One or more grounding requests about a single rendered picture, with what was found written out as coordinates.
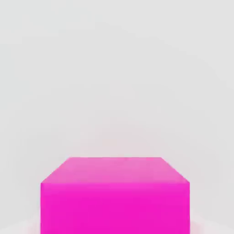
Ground small magenta cube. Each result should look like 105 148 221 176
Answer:
40 156 191 234

